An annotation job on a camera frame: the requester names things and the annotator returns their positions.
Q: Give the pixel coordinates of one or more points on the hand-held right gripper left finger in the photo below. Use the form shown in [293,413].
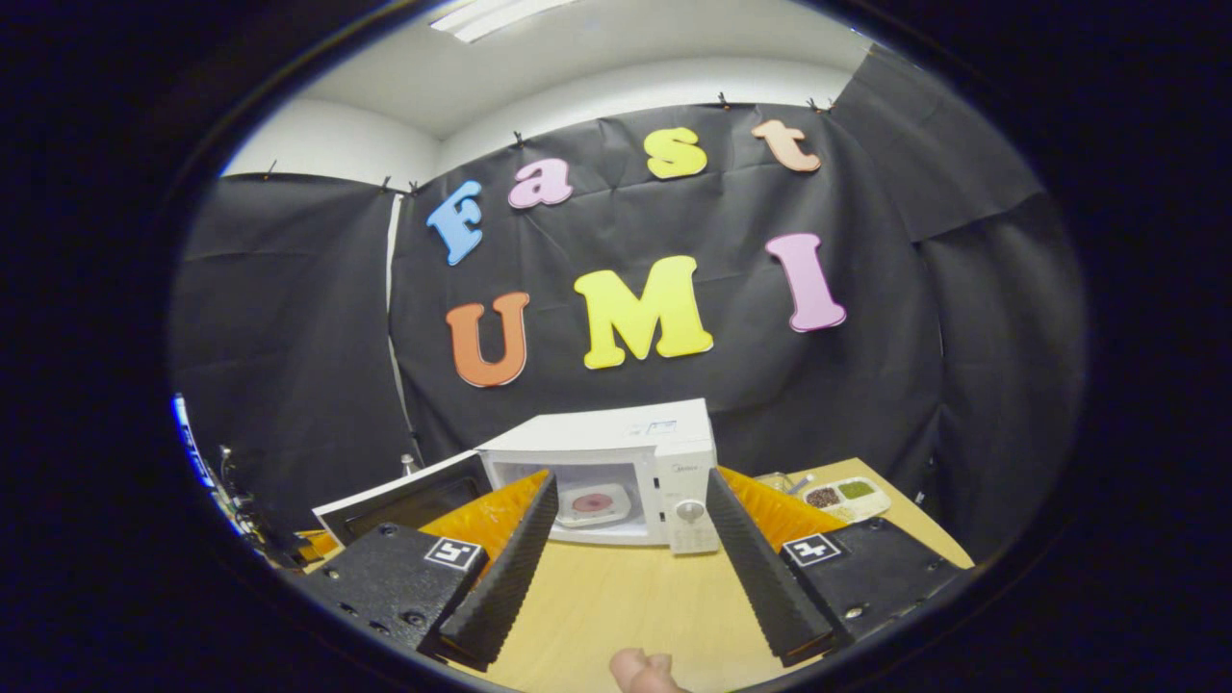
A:
[505,587]

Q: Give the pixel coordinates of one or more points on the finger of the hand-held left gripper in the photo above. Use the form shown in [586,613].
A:
[318,544]

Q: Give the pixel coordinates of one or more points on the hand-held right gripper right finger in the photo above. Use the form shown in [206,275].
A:
[765,587]

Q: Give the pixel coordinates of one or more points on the white plate with pink food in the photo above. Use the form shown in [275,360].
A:
[592,503]

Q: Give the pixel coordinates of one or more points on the white microwave oven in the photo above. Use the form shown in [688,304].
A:
[597,433]

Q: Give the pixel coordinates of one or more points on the white divided dish with beans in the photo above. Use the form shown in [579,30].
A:
[866,505]

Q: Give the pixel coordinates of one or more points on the black backdrop cloth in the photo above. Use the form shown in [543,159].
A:
[289,337]

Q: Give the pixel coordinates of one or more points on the large ceiling light panel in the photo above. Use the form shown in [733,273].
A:
[491,14]

